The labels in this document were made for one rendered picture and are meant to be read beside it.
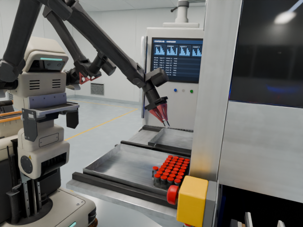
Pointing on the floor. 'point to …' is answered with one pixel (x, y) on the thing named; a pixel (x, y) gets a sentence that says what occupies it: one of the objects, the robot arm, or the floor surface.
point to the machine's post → (214, 86)
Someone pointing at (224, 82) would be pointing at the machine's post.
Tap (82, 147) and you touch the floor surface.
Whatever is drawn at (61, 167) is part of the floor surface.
